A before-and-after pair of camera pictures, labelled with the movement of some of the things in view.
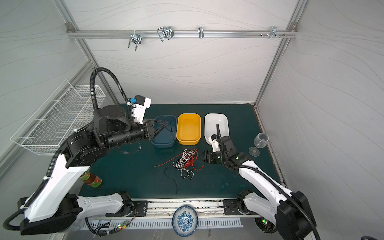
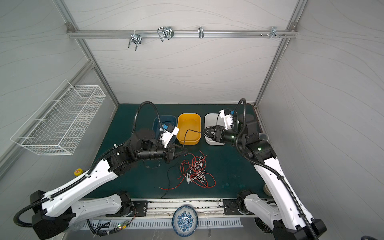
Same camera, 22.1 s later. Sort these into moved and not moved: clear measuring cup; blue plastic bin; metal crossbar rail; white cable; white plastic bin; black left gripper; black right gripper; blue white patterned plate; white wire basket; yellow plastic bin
Moved: black right gripper; white cable; black left gripper
Not moved: white plastic bin; blue white patterned plate; metal crossbar rail; white wire basket; yellow plastic bin; blue plastic bin; clear measuring cup
